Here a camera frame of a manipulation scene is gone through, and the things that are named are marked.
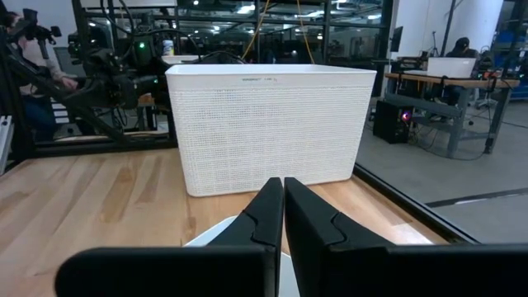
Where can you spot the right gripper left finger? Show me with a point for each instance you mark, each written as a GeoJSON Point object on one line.
{"type": "Point", "coordinates": [185, 272]}

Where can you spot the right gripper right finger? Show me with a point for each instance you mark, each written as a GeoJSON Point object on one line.
{"type": "Point", "coordinates": [371, 272]}

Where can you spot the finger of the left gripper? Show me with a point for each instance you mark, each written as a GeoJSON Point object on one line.
{"type": "Point", "coordinates": [150, 84]}
{"type": "Point", "coordinates": [78, 97]}

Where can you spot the small white plastic bin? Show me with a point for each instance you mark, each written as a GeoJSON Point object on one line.
{"type": "Point", "coordinates": [208, 237]}

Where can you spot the large white perforated basket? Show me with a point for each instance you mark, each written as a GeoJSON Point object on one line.
{"type": "Point", "coordinates": [268, 132]}

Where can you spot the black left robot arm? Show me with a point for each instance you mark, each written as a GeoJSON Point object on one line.
{"type": "Point", "coordinates": [123, 51]}

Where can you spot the person's hand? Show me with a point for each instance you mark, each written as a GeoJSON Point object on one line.
{"type": "Point", "coordinates": [70, 82]}

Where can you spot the white wipes canister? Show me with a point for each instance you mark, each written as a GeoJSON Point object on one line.
{"type": "Point", "coordinates": [168, 47]}

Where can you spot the person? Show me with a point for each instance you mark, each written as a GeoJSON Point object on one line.
{"type": "Point", "coordinates": [45, 62]}
{"type": "Point", "coordinates": [462, 47]}

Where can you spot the silver aluminium extrusion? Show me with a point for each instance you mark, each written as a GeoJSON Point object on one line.
{"type": "Point", "coordinates": [5, 140]}

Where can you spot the black computer tower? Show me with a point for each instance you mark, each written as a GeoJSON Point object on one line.
{"type": "Point", "coordinates": [389, 121]}

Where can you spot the wooden background workbench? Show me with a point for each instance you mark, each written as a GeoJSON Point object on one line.
{"type": "Point", "coordinates": [453, 82]}

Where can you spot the black aluminium table frame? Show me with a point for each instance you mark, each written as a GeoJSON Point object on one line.
{"type": "Point", "coordinates": [412, 206]}

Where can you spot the black tripod camera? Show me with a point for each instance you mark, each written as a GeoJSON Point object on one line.
{"type": "Point", "coordinates": [39, 29]}

